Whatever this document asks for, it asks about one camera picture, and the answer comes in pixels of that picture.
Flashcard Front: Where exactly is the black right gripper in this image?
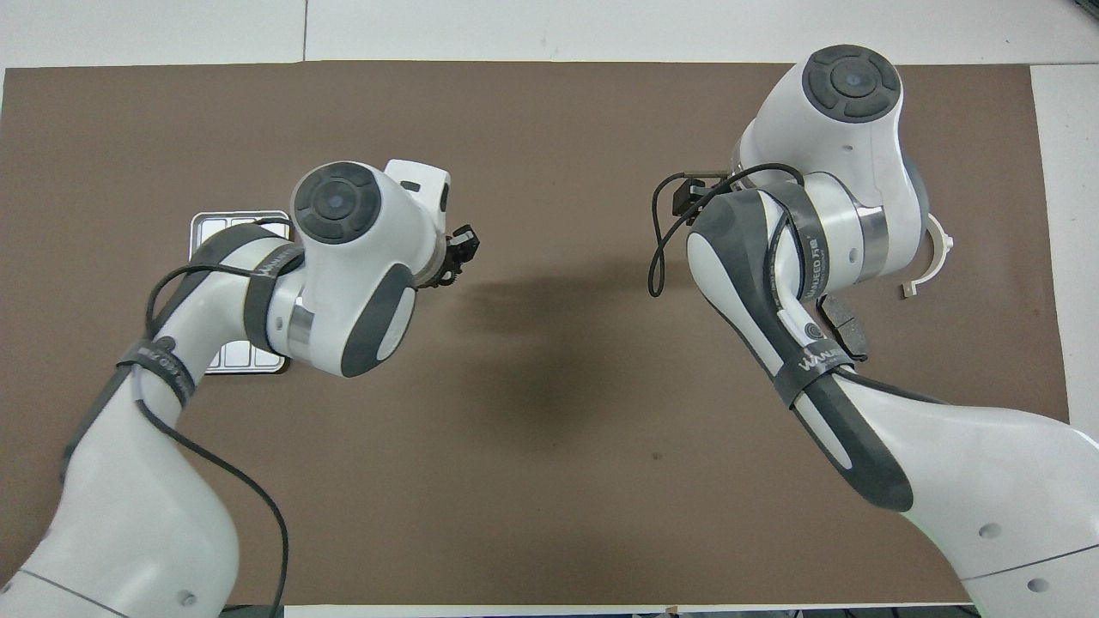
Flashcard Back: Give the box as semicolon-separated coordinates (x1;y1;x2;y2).
672;172;731;217

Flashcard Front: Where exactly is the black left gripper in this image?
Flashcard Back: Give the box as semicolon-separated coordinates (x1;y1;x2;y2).
416;224;480;289

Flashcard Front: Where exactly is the silver metal tray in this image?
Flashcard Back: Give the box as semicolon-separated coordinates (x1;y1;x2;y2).
188;209;294;376

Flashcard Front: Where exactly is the brown table mat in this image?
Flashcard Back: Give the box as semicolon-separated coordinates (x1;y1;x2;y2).
0;62;1070;606

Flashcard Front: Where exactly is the curved dark brake pad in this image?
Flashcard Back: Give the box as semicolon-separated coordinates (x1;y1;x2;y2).
818;294;870;362

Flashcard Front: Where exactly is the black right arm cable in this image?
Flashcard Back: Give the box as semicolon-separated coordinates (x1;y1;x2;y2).
647;162;806;298

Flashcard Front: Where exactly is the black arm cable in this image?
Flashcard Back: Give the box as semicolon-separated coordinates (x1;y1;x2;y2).
129;216;290;618
647;162;806;298

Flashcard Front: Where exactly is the white semicircular plastic bracket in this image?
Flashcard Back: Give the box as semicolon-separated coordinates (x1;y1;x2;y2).
896;213;955;300

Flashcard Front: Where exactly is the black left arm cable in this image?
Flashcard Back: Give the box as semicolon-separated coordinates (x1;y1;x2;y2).
129;216;290;618

